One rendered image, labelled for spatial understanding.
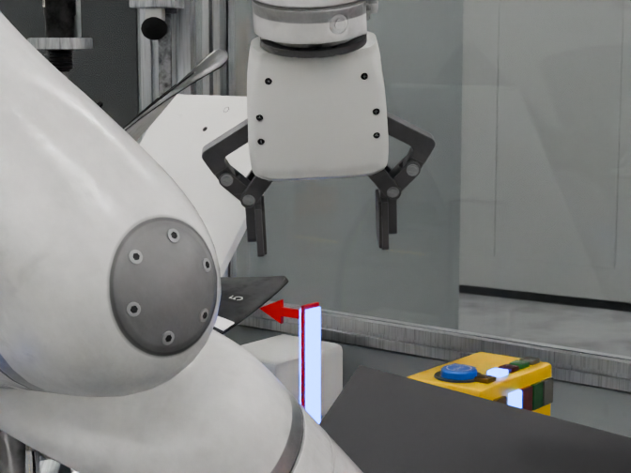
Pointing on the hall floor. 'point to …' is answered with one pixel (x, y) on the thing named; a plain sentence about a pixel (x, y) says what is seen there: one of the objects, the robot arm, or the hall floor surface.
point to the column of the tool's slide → (181, 48)
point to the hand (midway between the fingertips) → (321, 234)
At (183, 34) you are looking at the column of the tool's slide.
